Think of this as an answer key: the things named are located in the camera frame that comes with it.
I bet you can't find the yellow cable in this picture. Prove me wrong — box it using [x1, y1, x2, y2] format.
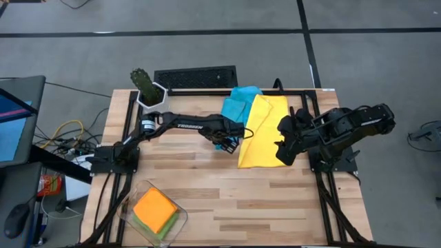
[41, 119, 85, 149]

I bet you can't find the dark green cactus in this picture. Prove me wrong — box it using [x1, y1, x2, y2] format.
[130, 68, 162, 106]

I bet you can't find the clear plastic bin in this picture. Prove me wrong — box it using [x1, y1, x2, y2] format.
[116, 179, 189, 248]

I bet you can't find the black computer mouse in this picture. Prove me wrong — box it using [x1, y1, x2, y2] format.
[3, 203, 30, 239]

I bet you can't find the orange microfiber towel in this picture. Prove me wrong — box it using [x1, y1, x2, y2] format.
[132, 187, 178, 234]

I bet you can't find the blue microfiber towel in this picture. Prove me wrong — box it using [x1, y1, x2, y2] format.
[215, 85, 265, 152]

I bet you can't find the black floor cable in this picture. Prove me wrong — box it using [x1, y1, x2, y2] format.
[0, 77, 113, 99]

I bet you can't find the grey side desk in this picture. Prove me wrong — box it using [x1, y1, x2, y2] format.
[0, 161, 44, 248]

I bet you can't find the laptop screen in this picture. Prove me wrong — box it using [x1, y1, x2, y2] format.
[0, 75, 47, 168]

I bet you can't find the black metal beam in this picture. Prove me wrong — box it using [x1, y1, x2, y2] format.
[29, 144, 92, 185]

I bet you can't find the white box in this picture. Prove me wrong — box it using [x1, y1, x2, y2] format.
[64, 154, 93, 202]

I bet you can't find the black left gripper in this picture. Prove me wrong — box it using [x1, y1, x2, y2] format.
[215, 118, 246, 155]

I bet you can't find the yellow microfiber towel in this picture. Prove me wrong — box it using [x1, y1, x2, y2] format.
[237, 94, 294, 169]

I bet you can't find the grey stand base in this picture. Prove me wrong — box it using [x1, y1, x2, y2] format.
[407, 120, 441, 153]

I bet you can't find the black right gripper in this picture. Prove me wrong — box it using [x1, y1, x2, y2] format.
[274, 108, 318, 167]

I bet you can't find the black aluminium table frame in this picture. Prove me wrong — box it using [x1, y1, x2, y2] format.
[81, 88, 380, 248]

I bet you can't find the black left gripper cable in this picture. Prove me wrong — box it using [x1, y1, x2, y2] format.
[237, 127, 255, 141]

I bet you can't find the green microfiber towel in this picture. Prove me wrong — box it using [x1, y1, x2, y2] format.
[133, 206, 180, 241]

